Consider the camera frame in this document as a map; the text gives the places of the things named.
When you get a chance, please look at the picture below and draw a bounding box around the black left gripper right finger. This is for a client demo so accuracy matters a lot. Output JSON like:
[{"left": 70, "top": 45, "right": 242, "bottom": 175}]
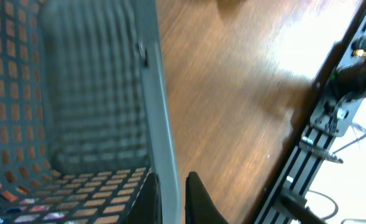
[{"left": 185, "top": 171, "right": 228, "bottom": 224}]

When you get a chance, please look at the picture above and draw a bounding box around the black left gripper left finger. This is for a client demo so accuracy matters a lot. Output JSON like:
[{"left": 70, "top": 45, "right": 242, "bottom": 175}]
[{"left": 126, "top": 172, "right": 162, "bottom": 224}]

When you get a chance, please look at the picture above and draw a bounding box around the grey plastic basket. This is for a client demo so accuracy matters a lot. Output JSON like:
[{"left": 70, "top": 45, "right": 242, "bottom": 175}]
[{"left": 0, "top": 0, "right": 181, "bottom": 223}]

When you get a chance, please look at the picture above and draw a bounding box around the aluminium frame rail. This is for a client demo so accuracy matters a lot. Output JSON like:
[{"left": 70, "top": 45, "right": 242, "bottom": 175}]
[{"left": 252, "top": 1, "right": 366, "bottom": 223}]

